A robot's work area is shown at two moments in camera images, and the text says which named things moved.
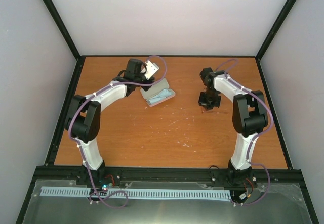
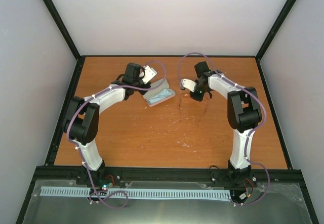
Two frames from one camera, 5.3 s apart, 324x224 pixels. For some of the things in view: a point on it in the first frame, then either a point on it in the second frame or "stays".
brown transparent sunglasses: x=212 y=111 to x=191 y=110
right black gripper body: x=209 y=100 to x=200 y=97
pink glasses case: x=159 y=92 stays
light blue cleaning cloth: x=162 y=94 stays
